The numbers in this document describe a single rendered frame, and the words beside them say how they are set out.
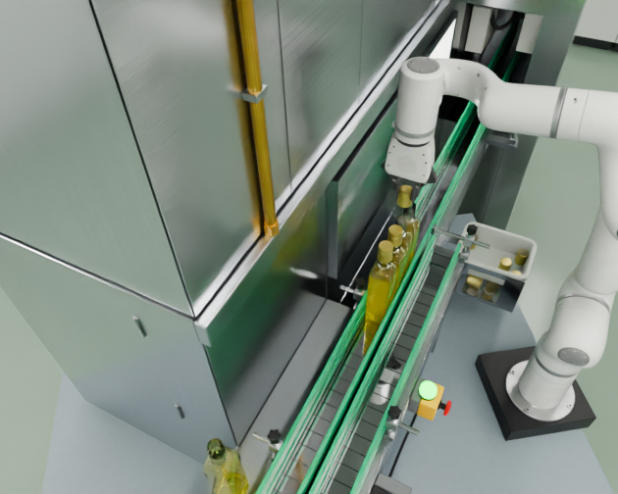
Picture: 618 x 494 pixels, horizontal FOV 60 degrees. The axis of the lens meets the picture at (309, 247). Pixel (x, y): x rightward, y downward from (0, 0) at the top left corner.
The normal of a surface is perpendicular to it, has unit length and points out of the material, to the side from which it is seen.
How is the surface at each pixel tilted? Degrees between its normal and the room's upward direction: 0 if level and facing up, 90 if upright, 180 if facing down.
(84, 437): 0
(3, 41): 90
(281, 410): 0
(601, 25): 90
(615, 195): 63
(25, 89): 90
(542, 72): 90
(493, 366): 1
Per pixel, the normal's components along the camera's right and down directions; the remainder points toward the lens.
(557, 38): -0.45, 0.67
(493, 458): -0.03, -0.67
